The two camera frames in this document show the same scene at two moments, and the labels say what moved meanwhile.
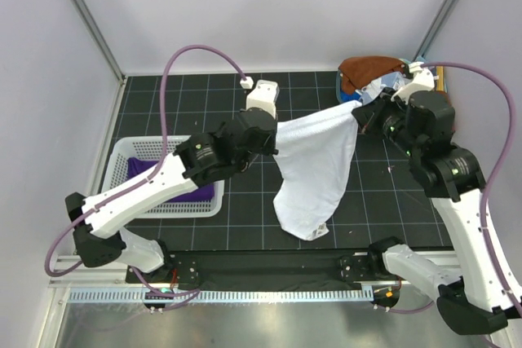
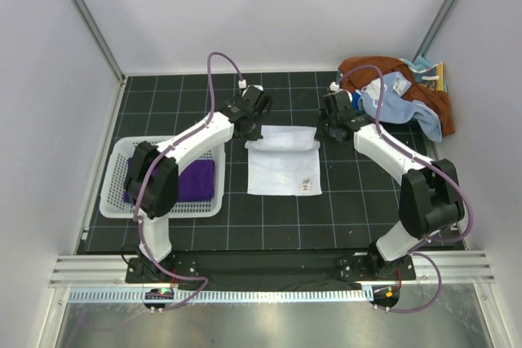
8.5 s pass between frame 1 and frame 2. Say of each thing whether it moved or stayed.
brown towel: stayed
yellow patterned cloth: stayed
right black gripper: moved
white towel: moved
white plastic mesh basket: stayed
